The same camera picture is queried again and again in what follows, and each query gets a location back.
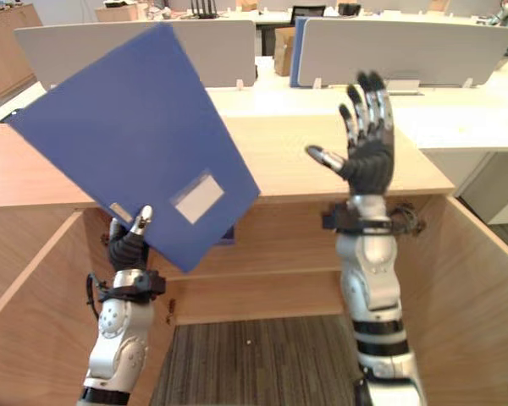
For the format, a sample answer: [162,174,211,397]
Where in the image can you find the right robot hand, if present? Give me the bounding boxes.
[305,70,396,197]

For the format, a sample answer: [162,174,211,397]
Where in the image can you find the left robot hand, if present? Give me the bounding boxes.
[107,205,154,272]

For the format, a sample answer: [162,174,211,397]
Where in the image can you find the blue folder with label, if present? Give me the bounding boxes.
[1,22,262,274]

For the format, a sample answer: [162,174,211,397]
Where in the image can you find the wooden cabinet door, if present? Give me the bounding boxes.
[0,210,174,406]
[400,195,508,406]

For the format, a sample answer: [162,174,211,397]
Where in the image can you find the wooden office cabinet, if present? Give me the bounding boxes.
[0,112,456,326]

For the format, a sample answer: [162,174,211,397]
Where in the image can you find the black office chair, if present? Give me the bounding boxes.
[290,4,327,26]

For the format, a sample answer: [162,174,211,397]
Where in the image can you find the wooden storage cabinet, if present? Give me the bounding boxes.
[0,3,44,101]

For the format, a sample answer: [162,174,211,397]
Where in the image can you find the grey desk partition screen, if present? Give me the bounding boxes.
[14,19,258,91]
[296,17,508,89]

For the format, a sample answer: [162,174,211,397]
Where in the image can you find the blue binder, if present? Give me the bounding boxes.
[288,15,308,88]

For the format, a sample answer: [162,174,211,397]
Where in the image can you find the brown cardboard box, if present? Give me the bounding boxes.
[273,26,296,78]

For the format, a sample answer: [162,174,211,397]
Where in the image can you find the black router with antennas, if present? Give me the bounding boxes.
[188,0,219,20]

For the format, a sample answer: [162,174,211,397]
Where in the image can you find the grey desk cable cover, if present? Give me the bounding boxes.
[384,78,425,96]

